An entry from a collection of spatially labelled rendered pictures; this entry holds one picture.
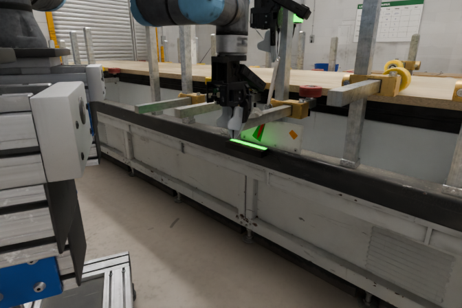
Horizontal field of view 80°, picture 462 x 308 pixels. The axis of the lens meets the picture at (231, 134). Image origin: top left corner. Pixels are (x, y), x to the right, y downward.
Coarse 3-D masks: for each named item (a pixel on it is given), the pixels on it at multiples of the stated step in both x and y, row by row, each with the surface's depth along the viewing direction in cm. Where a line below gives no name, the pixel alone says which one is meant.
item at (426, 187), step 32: (160, 128) 141; (192, 128) 124; (256, 160) 103; (288, 160) 93; (320, 160) 87; (352, 192) 81; (384, 192) 75; (416, 192) 70; (448, 192) 66; (448, 224) 66
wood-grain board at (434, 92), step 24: (120, 72) 198; (144, 72) 178; (168, 72) 165; (192, 72) 165; (264, 72) 165; (312, 72) 165; (336, 72) 165; (384, 96) 88; (408, 96) 84; (432, 96) 83
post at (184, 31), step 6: (180, 30) 118; (186, 30) 118; (180, 36) 119; (186, 36) 118; (180, 42) 120; (186, 42) 119; (180, 48) 121; (186, 48) 119; (180, 54) 122; (186, 54) 120; (186, 60) 121; (186, 66) 121; (186, 72) 122; (186, 78) 123; (186, 84) 123; (186, 90) 124
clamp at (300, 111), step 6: (276, 102) 93; (282, 102) 92; (288, 102) 90; (294, 102) 89; (306, 102) 89; (294, 108) 89; (300, 108) 87; (306, 108) 90; (294, 114) 89; (300, 114) 88; (306, 114) 91
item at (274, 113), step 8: (312, 104) 100; (264, 112) 80; (272, 112) 82; (280, 112) 85; (288, 112) 89; (248, 120) 73; (256, 120) 76; (264, 120) 79; (272, 120) 82; (248, 128) 74
